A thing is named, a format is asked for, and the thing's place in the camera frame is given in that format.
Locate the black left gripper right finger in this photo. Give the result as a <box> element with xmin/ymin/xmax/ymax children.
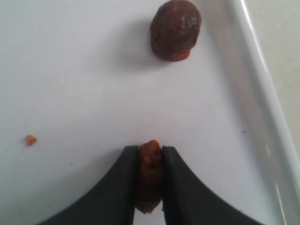
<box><xmin>162</xmin><ymin>146</ymin><xmax>258</xmax><ymax>225</ymax></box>

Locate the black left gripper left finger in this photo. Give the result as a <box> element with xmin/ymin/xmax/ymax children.
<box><xmin>42</xmin><ymin>146</ymin><xmax>138</xmax><ymax>225</ymax></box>

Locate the white plastic tray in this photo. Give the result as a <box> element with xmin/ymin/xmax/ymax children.
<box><xmin>0</xmin><ymin>0</ymin><xmax>300</xmax><ymax>225</ymax></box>

